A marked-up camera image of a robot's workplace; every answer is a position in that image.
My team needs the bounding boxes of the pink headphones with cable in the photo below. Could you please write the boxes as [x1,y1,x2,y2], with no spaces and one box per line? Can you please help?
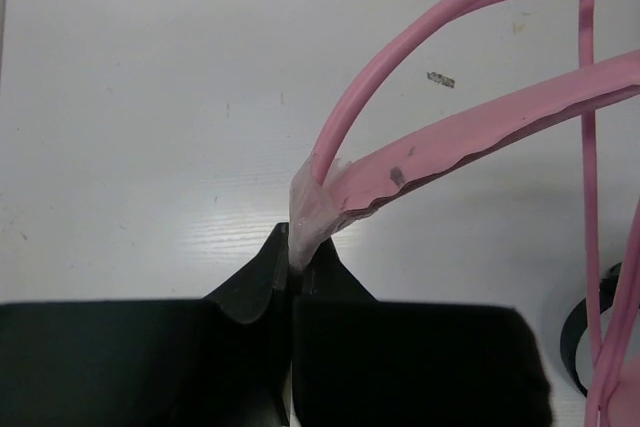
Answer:
[289,0,639,426]

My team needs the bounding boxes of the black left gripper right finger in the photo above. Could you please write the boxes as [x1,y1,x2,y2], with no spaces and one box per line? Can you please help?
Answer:
[292,241,553,426]

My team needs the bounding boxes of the near black headphones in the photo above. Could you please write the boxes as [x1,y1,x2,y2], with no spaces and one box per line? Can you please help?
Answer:
[559,261,624,398]

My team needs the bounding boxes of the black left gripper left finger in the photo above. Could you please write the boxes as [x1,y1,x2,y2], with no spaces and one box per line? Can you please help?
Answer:
[1,223,290,426]

